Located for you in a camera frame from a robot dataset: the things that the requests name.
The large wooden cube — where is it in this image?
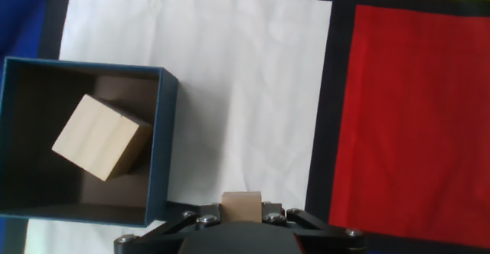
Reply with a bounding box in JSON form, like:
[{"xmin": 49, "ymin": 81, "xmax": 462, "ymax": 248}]
[{"xmin": 51, "ymin": 93, "xmax": 154, "ymax": 182}]

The Mondrian colour block cloth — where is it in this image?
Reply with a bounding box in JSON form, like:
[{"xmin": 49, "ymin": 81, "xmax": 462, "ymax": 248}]
[{"xmin": 0, "ymin": 0, "xmax": 490, "ymax": 254}]

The blue square gift box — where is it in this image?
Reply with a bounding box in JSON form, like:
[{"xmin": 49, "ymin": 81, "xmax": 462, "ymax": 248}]
[{"xmin": 0, "ymin": 57, "xmax": 179, "ymax": 227}]

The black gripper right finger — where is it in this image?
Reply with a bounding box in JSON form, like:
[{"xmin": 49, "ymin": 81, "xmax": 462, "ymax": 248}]
[{"xmin": 261, "ymin": 202, "xmax": 367, "ymax": 254}]

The small wooden cube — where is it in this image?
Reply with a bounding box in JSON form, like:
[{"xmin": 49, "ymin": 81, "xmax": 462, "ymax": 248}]
[{"xmin": 220, "ymin": 191, "xmax": 263, "ymax": 224}]

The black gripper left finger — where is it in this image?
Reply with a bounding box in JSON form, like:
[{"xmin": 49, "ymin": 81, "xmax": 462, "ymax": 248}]
[{"xmin": 113, "ymin": 203, "xmax": 223, "ymax": 254}]

